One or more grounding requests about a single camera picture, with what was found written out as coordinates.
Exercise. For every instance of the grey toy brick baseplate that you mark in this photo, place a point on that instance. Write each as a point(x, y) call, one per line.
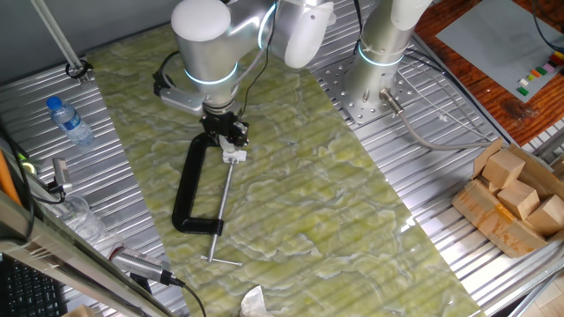
point(493, 39)

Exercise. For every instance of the white light bulb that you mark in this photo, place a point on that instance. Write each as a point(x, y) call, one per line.
point(227, 145)

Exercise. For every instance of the orange toy brick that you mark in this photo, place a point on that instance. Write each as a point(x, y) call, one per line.
point(535, 73)

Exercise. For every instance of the grey camera on black mount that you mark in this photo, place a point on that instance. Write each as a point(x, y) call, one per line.
point(61, 171)

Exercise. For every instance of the black keyboard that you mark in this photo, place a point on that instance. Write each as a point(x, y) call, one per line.
point(26, 295)

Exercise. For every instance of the pink toy brick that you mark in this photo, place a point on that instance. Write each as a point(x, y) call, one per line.
point(548, 67)

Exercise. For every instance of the small cardboard box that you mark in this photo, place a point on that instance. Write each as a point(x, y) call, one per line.
point(81, 312)

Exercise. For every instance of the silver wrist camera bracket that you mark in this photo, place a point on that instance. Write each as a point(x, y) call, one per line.
point(180, 100)

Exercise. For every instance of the metal stand pole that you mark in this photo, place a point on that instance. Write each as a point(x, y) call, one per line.
point(55, 33)

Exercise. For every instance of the brown wooden table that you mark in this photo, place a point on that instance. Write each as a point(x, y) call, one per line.
point(506, 110)

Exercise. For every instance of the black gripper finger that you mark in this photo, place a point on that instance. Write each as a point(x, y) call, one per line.
point(217, 139)
point(240, 134)

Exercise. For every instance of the black C-clamp with steel screw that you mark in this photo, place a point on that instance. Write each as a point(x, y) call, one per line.
point(189, 185)

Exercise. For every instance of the yellow toy brick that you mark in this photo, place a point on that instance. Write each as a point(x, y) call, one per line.
point(559, 54)

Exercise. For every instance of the water bottle with blue cap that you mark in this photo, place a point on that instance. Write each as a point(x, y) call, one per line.
point(70, 123)

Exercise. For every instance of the orange rod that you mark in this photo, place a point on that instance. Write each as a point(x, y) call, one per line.
point(6, 180)

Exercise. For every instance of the green marble pattern mat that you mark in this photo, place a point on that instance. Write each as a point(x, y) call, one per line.
point(308, 198)

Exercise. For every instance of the white lamp socket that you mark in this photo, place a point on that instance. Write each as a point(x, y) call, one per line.
point(233, 155)

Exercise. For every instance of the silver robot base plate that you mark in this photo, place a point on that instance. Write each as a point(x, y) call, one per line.
point(352, 110)

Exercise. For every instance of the green toy brick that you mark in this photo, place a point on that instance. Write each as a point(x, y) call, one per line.
point(523, 91)
point(541, 70)

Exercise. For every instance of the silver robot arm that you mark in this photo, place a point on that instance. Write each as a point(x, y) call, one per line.
point(205, 48)

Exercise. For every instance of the silver camera module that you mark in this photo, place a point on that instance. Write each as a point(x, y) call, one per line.
point(141, 264)

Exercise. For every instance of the brown cardboard box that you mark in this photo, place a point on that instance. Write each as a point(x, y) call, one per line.
point(493, 220)

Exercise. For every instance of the white toy brick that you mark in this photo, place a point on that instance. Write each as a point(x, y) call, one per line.
point(523, 82)

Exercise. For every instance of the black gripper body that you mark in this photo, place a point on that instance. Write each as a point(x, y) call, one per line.
point(219, 123)

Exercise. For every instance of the red toy brick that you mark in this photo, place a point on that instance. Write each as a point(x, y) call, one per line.
point(556, 60)

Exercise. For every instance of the light wooden block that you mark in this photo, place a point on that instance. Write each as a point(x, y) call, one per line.
point(492, 187)
point(520, 200)
point(548, 216)
point(502, 169)

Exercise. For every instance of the aluminium frame bar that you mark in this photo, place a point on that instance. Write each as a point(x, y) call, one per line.
point(66, 260)

